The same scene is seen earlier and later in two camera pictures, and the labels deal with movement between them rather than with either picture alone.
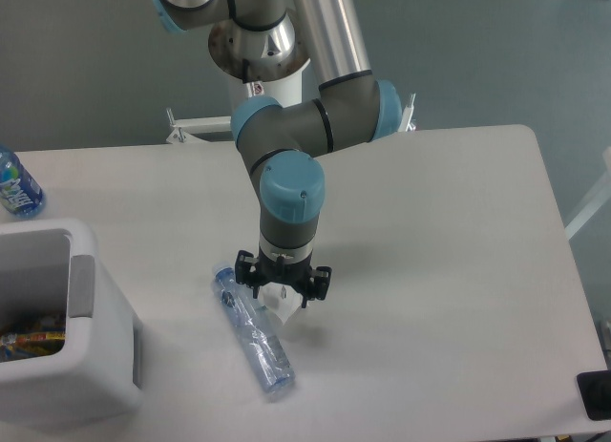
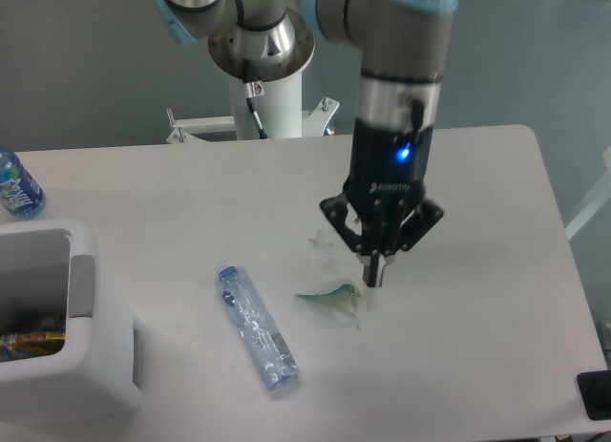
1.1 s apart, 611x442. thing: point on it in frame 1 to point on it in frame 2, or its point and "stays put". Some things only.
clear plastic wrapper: (281, 298) to (337, 293)
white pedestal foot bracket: (183, 129) stays put
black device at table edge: (595, 390) stays put
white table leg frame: (600, 195) stays put
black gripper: (254, 271) to (386, 162)
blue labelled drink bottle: (19, 191) stays put
